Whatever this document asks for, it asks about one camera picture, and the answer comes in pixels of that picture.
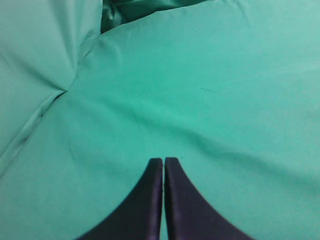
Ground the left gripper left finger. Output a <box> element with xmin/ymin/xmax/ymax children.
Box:
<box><xmin>79</xmin><ymin>158</ymin><xmax>163</xmax><ymax>240</ymax></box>

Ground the green cloth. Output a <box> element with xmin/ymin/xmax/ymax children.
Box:
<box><xmin>0</xmin><ymin>0</ymin><xmax>320</xmax><ymax>240</ymax></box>

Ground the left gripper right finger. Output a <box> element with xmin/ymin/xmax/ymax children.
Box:
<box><xmin>164</xmin><ymin>157</ymin><xmax>252</xmax><ymax>240</ymax></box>

